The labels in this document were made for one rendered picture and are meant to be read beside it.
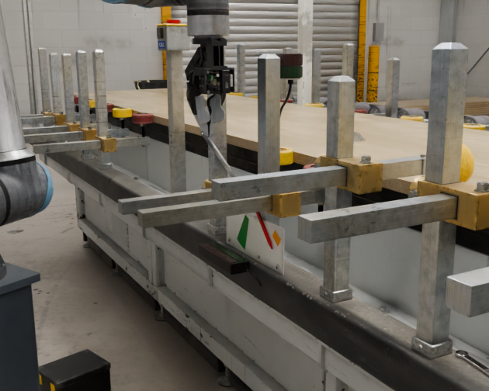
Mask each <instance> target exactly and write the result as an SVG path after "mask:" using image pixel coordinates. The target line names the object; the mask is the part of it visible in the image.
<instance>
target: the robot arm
mask: <svg viewBox="0 0 489 391"><path fill-rule="evenodd" d="M102 1H104V2H107V3H110V4H130V5H138V6H140V7H144V8H148V9H150V8H154V7H166V6H185V5H186V7H187V35H188V36H194V38H193V39H192V44H200V47H198V48H197V50H196V52H195V53H194V55H193V57H192V59H191V61H190V62H189V64H188V66H187V68H186V69H185V73H186V79H187V81H189V82H186V84H187V90H186V98H187V101H188V103H189V107H190V109H191V110H192V114H193V115H194V116H195V119H196V121H197V123H198V125H199V127H200V129H201V130H202V131H203V132H204V134H205V135H206V136H211V135H212V133H213V132H214V130H215V129H216V126H217V123H218V122H220V121H223V120H224V118H225V111H224V110H223V109H222V107H221V106H222V105H223V103H224V100H225V98H226V93H231V92H234V67H227V66H224V46H226V45H227V40H225V38H224V36H229V35H230V29H229V24H230V23H231V22H230V20H229V0H102ZM231 74H232V75H233V87H231ZM202 94H205V95H209V94H213V95H211V96H210V97H209V98H208V99H207V106H208V108H209V111H208V110H207V108H206V100H205V98H204V96H203V95H202ZM52 185H53V180H52V178H51V175H50V172H49V171H48V170H47V168H46V167H45V166H44V165H42V164H41V163H40V162H38V161H36V157H35V154H34V153H33V152H32V151H30V150H29V149H28V148H27V147H26V143H25V139H24V134H23V126H22V121H21V117H20V112H19V104H18V99H17V94H16V87H15V82H14V77H13V73H12V65H11V60H10V55H9V47H8V43H7V38H6V33H5V25H4V20H3V16H2V7H1V3H0V227H1V226H4V225H6V224H9V223H13V222H16V221H18V220H22V219H25V218H29V217H31V216H34V215H36V214H37V213H39V212H41V211H43V210H44V209H46V208H47V206H48V205H49V203H50V201H51V199H52V196H53V192H54V188H53V186H52ZM6 273H7V272H6V265H5V262H4V260H3V258H2V256H1V255H0V280H2V279H3V278H4V277H5V276H6Z"/></svg>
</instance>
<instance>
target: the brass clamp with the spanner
mask: <svg viewBox="0 0 489 391"><path fill-rule="evenodd" d="M271 196H272V210H266V212H267V213H271V214H272V215H274V216H277V217H279V218H284V217H290V216H298V215H300V209H301V192H290V193H282V194H275V195H271Z"/></svg>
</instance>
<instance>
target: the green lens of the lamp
mask: <svg viewBox="0 0 489 391"><path fill-rule="evenodd" d="M280 77H281V78H302V77H303V67H280Z"/></svg>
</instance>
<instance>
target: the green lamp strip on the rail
mask: <svg viewBox="0 0 489 391"><path fill-rule="evenodd" d="M208 244H210V245H212V246H213V247H215V248H216V249H218V250H220V251H222V252H224V253H225V254H226V255H228V256H230V257H231V258H233V259H234V260H236V261H238V262H241V261H246V260H244V259H243V258H241V257H240V256H238V255H236V254H235V253H233V252H231V251H229V250H228V249H226V248H225V247H223V246H221V245H219V244H218V243H216V242H215V241H214V242H209V243H208Z"/></svg>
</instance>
